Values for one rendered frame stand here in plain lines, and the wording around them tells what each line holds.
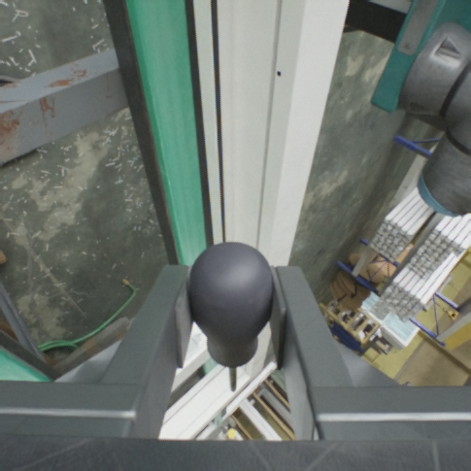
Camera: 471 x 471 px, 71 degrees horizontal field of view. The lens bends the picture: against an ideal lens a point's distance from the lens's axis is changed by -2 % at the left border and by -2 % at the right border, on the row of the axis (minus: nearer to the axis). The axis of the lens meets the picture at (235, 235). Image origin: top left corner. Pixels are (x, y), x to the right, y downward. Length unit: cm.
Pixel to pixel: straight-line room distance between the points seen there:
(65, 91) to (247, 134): 13
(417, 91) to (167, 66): 66
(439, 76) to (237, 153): 59
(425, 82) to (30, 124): 73
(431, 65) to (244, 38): 62
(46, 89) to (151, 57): 8
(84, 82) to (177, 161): 9
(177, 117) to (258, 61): 7
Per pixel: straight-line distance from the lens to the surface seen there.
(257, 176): 30
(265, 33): 24
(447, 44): 85
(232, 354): 18
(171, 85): 26
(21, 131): 27
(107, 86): 28
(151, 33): 24
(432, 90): 84
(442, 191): 92
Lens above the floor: 106
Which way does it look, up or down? 26 degrees down
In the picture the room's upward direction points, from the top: 131 degrees clockwise
